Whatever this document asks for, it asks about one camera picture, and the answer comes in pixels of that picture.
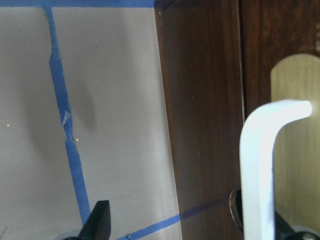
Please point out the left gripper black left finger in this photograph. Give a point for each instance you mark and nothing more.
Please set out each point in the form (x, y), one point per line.
(98, 222)

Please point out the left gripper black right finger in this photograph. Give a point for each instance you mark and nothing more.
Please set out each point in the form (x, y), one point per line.
(283, 231)

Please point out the white drawer handle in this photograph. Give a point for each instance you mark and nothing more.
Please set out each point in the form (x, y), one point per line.
(257, 140)

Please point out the brown wooden drawer cabinet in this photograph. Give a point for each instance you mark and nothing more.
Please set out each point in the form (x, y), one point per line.
(216, 57)

